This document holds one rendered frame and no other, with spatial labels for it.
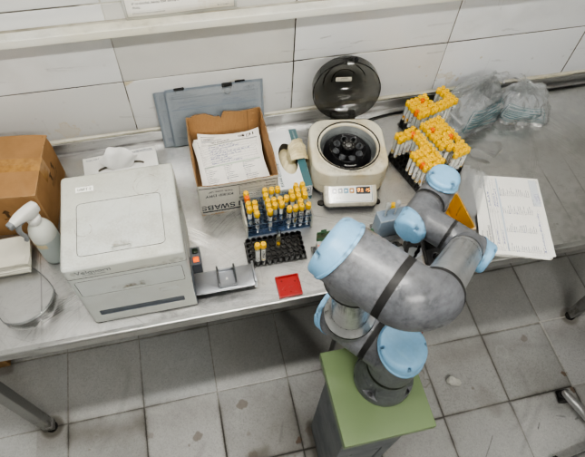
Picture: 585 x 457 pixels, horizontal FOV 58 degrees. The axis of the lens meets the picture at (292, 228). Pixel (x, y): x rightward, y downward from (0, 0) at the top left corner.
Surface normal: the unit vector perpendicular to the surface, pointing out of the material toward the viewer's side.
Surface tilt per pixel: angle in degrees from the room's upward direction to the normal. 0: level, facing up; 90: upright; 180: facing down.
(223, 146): 2
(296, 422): 0
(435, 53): 90
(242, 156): 2
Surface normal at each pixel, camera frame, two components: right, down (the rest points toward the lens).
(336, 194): 0.07, -0.13
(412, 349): 0.18, -0.47
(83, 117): 0.22, 0.83
